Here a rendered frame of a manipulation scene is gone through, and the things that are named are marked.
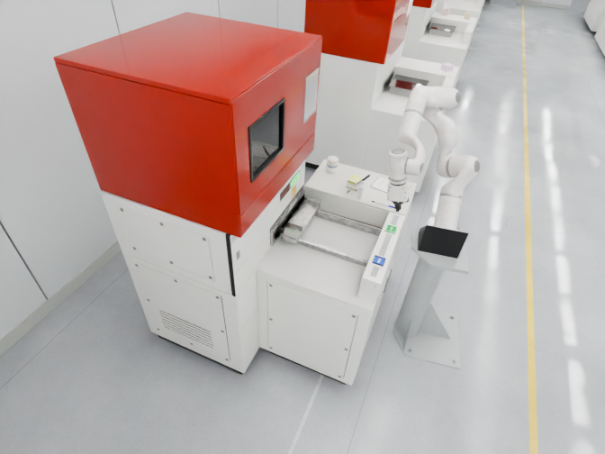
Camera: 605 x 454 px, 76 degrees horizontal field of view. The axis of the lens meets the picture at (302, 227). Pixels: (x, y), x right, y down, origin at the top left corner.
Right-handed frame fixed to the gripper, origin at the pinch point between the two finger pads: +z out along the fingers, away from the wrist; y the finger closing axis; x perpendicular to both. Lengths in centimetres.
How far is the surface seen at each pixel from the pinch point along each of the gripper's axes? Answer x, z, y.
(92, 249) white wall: -32, 46, -221
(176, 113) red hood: -66, -75, -61
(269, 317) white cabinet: -46, 55, -63
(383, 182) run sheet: 40.5, 11.2, -18.1
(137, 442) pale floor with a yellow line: -121, 89, -115
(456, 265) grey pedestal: 3.8, 36.7, 30.6
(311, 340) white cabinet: -46, 66, -38
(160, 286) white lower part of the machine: -66, 23, -114
